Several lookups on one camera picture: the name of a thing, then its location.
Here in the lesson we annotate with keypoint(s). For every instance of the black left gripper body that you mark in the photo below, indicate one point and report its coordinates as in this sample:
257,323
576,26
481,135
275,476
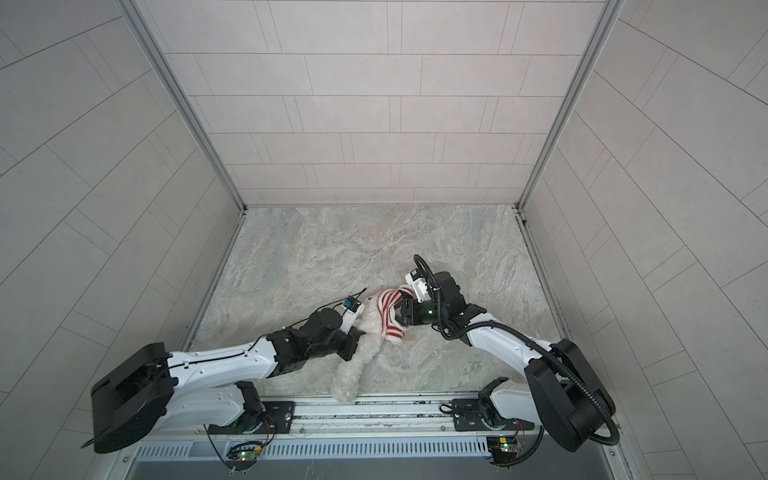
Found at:
336,346

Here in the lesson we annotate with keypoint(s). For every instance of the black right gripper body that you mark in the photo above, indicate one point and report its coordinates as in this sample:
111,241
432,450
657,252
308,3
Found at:
421,313

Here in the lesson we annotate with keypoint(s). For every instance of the white plush teddy bear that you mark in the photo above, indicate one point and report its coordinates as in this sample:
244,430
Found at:
345,384

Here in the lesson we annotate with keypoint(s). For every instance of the red white striped shirt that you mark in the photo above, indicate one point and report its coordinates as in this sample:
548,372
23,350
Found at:
386,304

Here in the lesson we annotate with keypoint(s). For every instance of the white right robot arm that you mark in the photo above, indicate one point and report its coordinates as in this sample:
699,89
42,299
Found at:
562,393

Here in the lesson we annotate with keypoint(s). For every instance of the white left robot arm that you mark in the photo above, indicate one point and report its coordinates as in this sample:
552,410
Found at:
155,389

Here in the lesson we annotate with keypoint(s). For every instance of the left green circuit board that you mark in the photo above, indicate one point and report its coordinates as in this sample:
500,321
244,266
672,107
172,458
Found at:
245,452

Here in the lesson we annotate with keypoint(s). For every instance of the green circuit board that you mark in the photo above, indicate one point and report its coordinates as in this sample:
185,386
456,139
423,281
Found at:
245,452
502,450

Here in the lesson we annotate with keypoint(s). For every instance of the right green circuit board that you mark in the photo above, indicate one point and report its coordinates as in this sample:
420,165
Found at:
502,450

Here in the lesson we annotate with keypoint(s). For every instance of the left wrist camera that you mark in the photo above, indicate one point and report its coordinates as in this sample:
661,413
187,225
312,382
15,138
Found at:
353,308

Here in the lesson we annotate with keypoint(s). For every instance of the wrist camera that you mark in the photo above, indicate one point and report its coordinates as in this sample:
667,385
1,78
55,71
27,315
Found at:
417,283
353,308

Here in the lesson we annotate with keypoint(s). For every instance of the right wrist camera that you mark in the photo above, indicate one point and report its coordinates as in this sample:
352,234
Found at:
417,283

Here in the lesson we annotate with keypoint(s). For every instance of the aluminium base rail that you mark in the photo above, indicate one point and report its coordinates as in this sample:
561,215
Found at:
320,428

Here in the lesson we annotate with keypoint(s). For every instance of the aluminium corner post right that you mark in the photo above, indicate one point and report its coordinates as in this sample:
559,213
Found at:
600,34

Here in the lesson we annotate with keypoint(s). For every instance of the aluminium corner post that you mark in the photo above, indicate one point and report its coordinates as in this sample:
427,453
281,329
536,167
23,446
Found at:
600,34
150,47

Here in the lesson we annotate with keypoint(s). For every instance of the aluminium corner post left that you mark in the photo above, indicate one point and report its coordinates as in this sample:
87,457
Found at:
150,47

